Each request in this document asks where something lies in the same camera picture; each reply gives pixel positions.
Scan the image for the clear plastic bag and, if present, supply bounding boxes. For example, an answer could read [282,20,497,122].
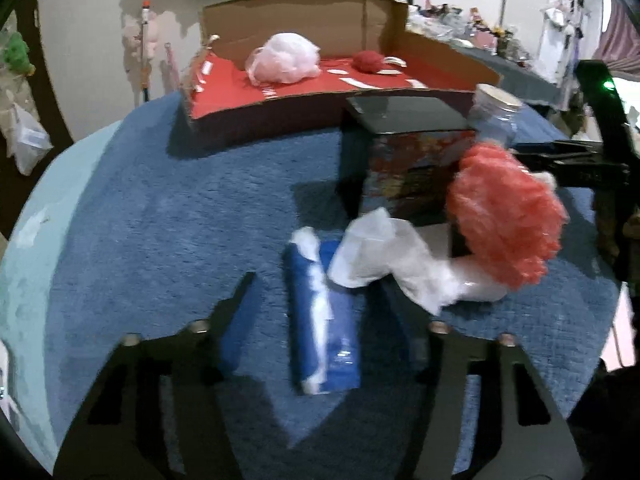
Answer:
[2,102,53,176]

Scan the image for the white mesh bath pouf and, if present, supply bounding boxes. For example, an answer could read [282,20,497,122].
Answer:
[245,32,322,86]

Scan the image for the clear jar with metal lid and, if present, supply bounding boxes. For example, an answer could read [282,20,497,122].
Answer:
[467,84,523,151]

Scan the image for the black patterned box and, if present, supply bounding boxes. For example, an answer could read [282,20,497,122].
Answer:
[340,92,478,228]

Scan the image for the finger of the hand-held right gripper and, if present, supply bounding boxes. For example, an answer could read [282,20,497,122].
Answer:
[520,156,632,188]
[514,141,603,159]

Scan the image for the red yarn ball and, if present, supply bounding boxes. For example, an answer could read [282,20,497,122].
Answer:
[352,51,386,74]

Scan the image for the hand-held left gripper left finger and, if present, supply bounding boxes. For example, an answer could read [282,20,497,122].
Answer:
[52,272,256,480]

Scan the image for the cardboard box with red lining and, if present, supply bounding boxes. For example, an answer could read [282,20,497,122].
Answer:
[180,0,503,153]

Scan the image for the white hanging garment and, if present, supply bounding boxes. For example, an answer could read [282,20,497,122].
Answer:
[537,0,588,111]

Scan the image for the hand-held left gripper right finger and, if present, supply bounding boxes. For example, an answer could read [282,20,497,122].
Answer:
[385,285,586,480]

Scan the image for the table with dark cloth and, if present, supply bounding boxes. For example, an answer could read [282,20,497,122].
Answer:
[450,42,576,111]

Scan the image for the stick with orange tip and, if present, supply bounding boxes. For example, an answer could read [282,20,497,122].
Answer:
[140,0,152,103]

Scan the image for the coral mesh bath pouf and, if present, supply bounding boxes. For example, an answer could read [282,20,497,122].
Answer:
[445,142,569,289]

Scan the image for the clutter of cosmetics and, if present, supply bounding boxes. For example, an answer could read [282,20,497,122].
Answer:
[407,0,531,61]

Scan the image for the pink curtain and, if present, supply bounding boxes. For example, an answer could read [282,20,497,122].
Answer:
[592,5,640,78]

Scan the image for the green plush toy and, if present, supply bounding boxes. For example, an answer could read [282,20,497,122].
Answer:
[2,32,36,76]

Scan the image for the blue and white pack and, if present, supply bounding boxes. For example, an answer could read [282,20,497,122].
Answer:
[284,227,362,396]

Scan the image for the light blue sheet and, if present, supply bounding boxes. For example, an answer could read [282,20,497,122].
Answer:
[0,120,121,471]

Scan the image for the white cloth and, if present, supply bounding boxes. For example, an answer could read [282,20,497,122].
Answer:
[327,207,508,313]

